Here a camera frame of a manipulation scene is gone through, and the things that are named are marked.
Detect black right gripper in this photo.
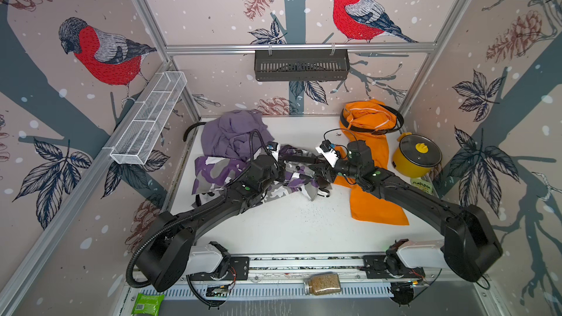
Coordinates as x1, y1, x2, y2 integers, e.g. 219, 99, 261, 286
311, 152, 364, 181

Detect orange trousers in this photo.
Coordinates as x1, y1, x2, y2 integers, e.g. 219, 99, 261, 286
335, 99, 409, 226

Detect lilac purple trousers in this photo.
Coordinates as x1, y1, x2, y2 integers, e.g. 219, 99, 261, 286
201, 110, 274, 161

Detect purple camouflage trousers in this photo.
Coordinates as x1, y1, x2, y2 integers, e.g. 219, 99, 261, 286
192, 144, 332, 208

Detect black belt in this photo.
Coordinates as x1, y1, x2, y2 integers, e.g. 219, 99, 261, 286
182, 121, 206, 142
340, 103, 404, 135

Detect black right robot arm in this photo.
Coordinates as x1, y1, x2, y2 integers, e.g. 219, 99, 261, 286
312, 140, 503, 282

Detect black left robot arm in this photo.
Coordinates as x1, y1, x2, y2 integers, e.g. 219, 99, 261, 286
124, 130, 281, 292

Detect yellow cooking pot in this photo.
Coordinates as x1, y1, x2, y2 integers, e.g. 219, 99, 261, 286
392, 133, 442, 178

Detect green snack packet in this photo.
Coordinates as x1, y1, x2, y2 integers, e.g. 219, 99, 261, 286
411, 178, 434, 195

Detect jar of brown grains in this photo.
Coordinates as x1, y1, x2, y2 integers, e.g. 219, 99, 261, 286
304, 272, 342, 296

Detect green wipes packet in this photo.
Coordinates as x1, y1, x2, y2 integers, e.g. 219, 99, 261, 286
131, 293, 165, 316

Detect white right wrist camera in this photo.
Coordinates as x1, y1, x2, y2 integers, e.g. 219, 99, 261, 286
316, 140, 340, 168

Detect black hanging wire basket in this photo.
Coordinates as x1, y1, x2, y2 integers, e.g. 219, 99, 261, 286
254, 49, 351, 82

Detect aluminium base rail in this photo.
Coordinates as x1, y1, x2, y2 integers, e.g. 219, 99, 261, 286
161, 249, 468, 304

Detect white wire mesh shelf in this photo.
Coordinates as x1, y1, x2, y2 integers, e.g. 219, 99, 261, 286
110, 71, 187, 165

